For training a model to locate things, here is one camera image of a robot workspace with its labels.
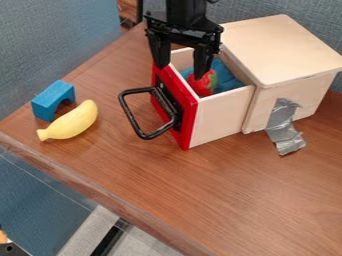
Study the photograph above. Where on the drawer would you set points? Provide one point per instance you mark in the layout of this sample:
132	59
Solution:
187	100

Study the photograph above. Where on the yellow toy banana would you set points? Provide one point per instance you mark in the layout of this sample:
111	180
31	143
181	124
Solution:
71	122

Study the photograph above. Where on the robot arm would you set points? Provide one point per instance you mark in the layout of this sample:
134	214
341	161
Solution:
185	10

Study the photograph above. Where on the blue cloth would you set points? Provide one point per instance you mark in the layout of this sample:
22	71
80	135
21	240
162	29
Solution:
225	77

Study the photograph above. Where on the red toy strawberry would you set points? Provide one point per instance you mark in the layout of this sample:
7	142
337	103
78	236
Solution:
203	83

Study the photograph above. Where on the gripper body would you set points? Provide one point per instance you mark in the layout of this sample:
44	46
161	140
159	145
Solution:
183	29

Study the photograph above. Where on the cabinet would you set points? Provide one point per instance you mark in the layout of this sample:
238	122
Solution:
285	66

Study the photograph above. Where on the blue arch block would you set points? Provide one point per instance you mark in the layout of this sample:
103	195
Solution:
51	100

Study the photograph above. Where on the grey tape strip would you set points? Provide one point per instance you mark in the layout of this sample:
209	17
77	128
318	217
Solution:
283	128

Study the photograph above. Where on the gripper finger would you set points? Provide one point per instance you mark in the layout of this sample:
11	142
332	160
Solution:
203	60
159	53

